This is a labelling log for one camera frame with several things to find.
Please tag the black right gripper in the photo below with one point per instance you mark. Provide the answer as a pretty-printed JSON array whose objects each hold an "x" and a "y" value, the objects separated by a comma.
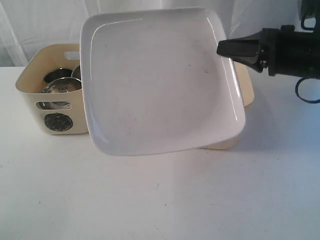
[{"x": 282, "y": 51}]

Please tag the white rectangular plate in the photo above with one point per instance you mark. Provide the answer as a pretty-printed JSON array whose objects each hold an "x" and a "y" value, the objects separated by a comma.
[{"x": 153, "y": 83}]

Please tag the steel mug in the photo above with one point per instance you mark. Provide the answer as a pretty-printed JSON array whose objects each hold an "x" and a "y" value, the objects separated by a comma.
[
  {"x": 57, "y": 74},
  {"x": 76, "y": 73}
]

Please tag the stainless steel bowl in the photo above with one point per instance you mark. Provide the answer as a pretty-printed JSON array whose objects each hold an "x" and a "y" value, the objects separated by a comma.
[{"x": 60, "y": 85}]

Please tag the cream bin with square mark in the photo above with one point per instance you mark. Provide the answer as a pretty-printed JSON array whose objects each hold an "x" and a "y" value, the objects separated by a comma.
[{"x": 248, "y": 97}]

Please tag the cream bin with circle mark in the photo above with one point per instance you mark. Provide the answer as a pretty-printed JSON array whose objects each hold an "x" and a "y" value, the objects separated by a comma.
[{"x": 31, "y": 82}]

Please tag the white backdrop curtain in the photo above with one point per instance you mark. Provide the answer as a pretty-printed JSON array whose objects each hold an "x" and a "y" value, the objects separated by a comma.
[{"x": 26, "y": 26}]

